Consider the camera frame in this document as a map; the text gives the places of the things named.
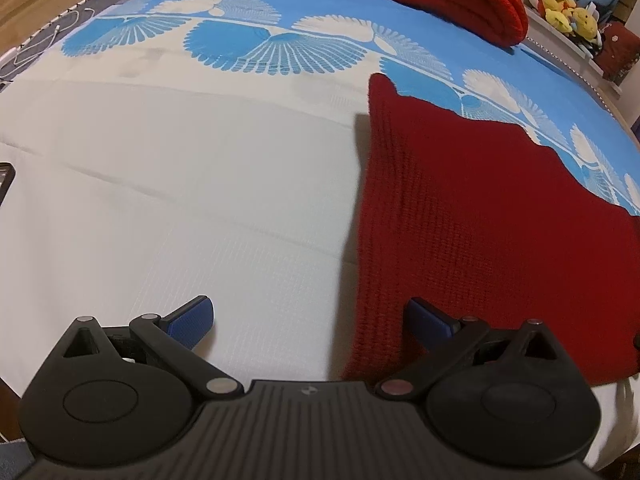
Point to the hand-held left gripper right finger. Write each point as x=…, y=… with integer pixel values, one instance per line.
x=426, y=324

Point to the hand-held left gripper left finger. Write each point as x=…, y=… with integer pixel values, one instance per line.
x=190, y=319

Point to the dark red knit garment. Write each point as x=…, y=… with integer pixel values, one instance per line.
x=480, y=230

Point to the blue and white printed bedsheet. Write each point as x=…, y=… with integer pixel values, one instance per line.
x=175, y=175

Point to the black framed device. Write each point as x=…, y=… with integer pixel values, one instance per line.
x=5, y=185

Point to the dark red dotted box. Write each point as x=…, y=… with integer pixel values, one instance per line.
x=619, y=47

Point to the yellow plush toy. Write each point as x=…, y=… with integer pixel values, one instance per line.
x=586, y=21
x=556, y=2

